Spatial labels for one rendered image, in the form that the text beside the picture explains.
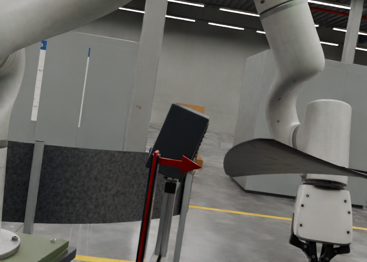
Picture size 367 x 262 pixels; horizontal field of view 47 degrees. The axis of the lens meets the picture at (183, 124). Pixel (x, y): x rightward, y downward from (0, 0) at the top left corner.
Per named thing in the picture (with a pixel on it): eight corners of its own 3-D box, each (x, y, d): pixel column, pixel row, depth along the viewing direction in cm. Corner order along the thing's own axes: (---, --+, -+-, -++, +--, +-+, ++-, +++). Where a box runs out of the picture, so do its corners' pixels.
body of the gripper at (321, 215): (301, 174, 76) (295, 238, 73) (358, 183, 75) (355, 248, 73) (291, 179, 83) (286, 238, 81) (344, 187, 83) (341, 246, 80)
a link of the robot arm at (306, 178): (305, 163, 76) (303, 179, 75) (355, 170, 76) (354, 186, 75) (294, 170, 84) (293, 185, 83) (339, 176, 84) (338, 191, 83)
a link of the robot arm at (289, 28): (226, 30, 86) (274, 169, 89) (284, 1, 73) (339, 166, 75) (255, 22, 91) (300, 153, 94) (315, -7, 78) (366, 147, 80)
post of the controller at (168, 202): (165, 257, 109) (177, 182, 108) (154, 255, 109) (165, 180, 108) (166, 253, 112) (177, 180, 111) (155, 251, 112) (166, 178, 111)
